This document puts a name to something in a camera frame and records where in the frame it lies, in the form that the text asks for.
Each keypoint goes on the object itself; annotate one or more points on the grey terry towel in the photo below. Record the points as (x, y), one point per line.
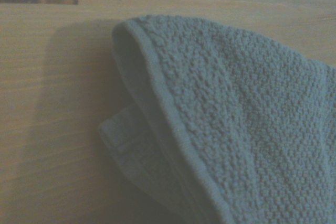
(236, 119)

